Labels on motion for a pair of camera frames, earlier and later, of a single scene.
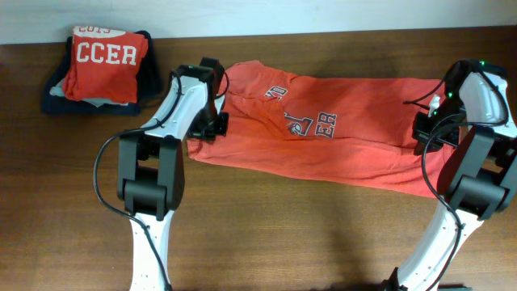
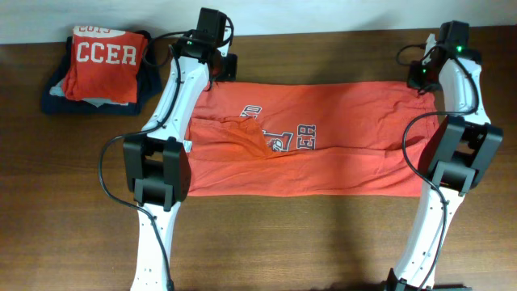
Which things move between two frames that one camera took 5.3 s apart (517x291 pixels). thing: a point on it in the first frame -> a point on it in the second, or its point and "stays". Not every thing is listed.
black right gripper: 419,130 -> 414,81
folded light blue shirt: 59,90 stays
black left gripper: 212,133 -> 230,71
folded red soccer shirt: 104,65 stays
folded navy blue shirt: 149,90 stays
